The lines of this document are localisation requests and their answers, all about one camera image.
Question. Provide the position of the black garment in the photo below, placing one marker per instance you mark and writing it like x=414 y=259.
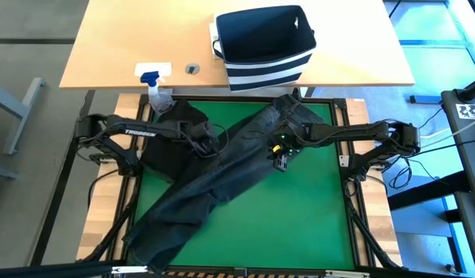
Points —
x=221 y=173
x=163 y=154

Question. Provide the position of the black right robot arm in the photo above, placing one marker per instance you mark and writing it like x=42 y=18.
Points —
x=357 y=133

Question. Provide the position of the wooden workbench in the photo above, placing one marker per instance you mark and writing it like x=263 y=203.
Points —
x=102 y=201

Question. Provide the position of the clear spray bottle blue trigger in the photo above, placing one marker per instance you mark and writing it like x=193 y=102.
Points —
x=160 y=100

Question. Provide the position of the light wooden desk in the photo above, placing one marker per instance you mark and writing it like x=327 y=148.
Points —
x=144 y=34

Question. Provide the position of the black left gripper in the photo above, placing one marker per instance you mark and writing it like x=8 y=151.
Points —
x=202 y=133

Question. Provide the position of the black aluminium table frame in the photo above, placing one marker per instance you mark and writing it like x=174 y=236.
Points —
x=337 y=231

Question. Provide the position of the navy white striped laundry bin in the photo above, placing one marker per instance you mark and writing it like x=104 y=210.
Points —
x=264 y=69

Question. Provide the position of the grey metal desk leg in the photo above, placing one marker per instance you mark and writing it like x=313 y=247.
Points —
x=21 y=112

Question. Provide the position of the grey side desk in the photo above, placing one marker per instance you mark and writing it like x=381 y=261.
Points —
x=469 y=154

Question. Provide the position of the white rectangular desk grommet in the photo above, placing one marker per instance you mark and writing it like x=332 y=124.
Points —
x=154 y=66

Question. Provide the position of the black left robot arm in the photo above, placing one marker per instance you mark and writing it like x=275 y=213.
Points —
x=133 y=129

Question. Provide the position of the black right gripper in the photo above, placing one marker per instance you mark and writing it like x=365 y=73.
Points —
x=285 y=141

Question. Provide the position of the white paper with markers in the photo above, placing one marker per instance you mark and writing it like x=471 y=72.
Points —
x=469 y=111

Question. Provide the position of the round grey desk grommet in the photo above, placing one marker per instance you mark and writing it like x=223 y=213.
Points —
x=192 y=68

